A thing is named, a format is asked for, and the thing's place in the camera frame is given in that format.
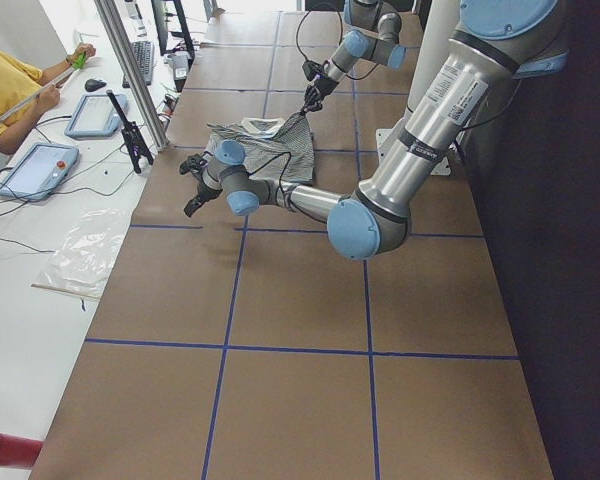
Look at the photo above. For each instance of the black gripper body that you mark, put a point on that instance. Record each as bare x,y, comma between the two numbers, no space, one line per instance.
200,192
319,88

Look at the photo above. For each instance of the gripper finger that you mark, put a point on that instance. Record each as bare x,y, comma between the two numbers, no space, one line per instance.
200,201
316,105
305,108
190,208

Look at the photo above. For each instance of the navy white striped polo shirt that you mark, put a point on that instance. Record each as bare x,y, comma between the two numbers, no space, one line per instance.
274,147

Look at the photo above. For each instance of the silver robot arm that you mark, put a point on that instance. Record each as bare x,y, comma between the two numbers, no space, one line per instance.
493,41
373,36

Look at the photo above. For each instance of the clear plastic bag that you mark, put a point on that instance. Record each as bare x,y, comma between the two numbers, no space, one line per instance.
83,263

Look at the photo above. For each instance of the upper teach pendant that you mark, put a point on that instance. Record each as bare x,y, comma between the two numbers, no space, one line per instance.
94,117

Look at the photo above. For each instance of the teach pendant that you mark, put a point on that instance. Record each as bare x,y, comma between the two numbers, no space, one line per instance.
39,171
94,117

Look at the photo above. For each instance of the black monitor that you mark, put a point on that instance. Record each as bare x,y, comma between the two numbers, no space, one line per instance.
160,11

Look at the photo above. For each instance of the black keyboard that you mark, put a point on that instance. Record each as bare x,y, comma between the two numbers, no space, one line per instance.
143,53

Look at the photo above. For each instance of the lower teach pendant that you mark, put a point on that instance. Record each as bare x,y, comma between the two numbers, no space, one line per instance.
39,171

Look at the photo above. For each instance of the black computer mouse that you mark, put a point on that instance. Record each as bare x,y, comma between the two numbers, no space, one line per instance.
92,85

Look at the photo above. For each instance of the person in yellow shirt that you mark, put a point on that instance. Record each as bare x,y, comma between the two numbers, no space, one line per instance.
18,81

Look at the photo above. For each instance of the red cylinder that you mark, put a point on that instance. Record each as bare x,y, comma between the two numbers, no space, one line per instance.
18,452

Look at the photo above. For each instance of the black camera stand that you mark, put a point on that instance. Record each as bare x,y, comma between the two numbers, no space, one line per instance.
133,139

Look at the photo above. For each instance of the aluminium frame post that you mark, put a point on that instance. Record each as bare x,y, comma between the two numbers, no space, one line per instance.
119,40

